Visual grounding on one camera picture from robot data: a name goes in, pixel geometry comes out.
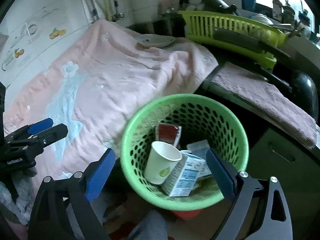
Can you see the white paper cup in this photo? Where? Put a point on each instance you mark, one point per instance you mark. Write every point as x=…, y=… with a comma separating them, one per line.
x=162, y=160

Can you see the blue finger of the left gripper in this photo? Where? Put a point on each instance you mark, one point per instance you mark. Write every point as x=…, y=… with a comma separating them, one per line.
x=40, y=126
x=51, y=135

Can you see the lime green dish rack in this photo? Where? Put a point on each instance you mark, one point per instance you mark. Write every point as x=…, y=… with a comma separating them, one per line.
x=250, y=38

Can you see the green plastic trash basket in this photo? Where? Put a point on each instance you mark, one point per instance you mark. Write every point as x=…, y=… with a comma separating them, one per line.
x=205, y=123

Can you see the pink towel table cover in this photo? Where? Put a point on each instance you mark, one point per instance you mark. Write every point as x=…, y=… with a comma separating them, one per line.
x=96, y=86

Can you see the grey trouser leg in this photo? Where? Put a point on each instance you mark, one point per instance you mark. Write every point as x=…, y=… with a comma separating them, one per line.
x=129, y=218

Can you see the red plastic stool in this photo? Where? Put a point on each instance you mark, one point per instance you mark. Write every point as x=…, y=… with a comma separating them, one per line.
x=187, y=215

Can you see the metal pot in rack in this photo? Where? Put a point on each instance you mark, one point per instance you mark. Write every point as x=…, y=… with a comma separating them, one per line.
x=219, y=6

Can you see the white ceramic dish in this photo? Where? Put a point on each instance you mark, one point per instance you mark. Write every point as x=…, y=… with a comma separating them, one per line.
x=153, y=40

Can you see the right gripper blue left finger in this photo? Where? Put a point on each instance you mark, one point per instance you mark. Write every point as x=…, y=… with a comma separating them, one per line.
x=97, y=173

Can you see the mauve dish towel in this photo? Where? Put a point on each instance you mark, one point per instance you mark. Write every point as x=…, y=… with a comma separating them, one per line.
x=267, y=98

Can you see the red pouch drink bottle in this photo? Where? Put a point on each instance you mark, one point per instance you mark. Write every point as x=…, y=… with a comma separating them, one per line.
x=168, y=133

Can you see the white blue milk carton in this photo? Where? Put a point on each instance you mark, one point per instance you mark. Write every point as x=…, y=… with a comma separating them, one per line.
x=182, y=179

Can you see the black kettle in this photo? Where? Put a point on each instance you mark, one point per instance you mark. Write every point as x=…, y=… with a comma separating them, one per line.
x=306, y=96

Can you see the metal water pipe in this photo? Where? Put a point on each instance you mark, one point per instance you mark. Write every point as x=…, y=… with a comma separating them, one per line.
x=94, y=12

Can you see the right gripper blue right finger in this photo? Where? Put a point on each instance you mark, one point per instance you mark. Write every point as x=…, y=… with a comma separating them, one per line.
x=225, y=175

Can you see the black knife block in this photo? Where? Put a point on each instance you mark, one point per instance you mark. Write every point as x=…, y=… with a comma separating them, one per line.
x=171, y=23

